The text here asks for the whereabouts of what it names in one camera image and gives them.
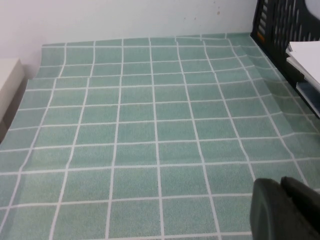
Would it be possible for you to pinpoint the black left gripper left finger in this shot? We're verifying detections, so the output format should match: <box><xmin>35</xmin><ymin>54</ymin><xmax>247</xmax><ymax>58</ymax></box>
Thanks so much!
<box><xmin>249</xmin><ymin>177</ymin><xmax>320</xmax><ymax>240</ymax></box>

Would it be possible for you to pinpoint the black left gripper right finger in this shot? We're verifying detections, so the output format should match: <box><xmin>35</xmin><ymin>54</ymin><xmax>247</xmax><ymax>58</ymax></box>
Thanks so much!
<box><xmin>280</xmin><ymin>175</ymin><xmax>320</xmax><ymax>221</ymax></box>

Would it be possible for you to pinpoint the blue striped book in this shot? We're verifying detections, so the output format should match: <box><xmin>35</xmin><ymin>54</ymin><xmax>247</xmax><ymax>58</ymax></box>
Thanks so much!
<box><xmin>296</xmin><ymin>82</ymin><xmax>320</xmax><ymax>115</ymax></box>

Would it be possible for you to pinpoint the black plastic book holder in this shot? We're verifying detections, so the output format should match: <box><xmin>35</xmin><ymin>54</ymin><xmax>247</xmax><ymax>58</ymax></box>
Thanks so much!
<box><xmin>249</xmin><ymin>0</ymin><xmax>320</xmax><ymax>120</ymax></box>

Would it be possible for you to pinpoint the green checked tablecloth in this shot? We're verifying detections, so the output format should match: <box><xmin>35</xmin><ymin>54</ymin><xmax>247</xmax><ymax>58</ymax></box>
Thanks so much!
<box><xmin>0</xmin><ymin>32</ymin><xmax>320</xmax><ymax>240</ymax></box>

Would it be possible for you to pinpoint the beige box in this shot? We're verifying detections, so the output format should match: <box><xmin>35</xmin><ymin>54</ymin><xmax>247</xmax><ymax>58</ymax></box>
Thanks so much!
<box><xmin>0</xmin><ymin>57</ymin><xmax>25</xmax><ymax>145</ymax></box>

